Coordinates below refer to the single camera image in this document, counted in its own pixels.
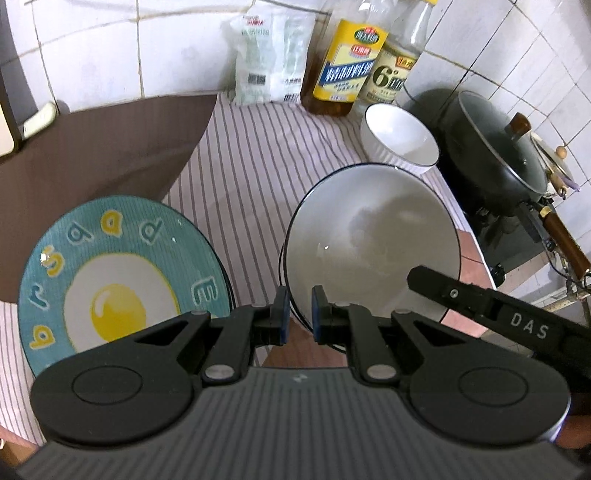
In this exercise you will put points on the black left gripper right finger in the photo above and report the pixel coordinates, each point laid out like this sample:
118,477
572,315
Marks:
356,330

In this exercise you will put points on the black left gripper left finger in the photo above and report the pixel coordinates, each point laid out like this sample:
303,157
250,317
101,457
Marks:
241,333

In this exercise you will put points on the white Morning Honey plate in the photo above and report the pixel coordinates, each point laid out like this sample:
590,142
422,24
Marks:
359,232

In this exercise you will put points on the white ribbed bowl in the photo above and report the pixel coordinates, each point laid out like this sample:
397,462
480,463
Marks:
393,136

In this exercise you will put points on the person's right hand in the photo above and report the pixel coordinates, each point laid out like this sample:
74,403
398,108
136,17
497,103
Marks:
575,433

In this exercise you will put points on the blue fried egg plate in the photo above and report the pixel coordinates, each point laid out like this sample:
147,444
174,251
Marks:
109,268

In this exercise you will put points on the black wok with lid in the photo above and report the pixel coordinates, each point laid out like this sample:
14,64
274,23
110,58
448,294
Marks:
485,166

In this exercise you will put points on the yellow label cooking wine bottle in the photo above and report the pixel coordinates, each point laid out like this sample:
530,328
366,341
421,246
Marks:
340,59

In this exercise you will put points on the white salt bag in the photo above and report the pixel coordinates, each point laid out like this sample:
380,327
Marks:
271,41

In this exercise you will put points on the cream cutting board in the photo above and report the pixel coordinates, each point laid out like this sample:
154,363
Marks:
14,134

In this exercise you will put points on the white vinegar bottle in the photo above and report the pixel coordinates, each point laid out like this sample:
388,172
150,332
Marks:
405,44

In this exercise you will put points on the wooden wok handle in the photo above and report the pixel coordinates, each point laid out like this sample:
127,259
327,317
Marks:
574,255

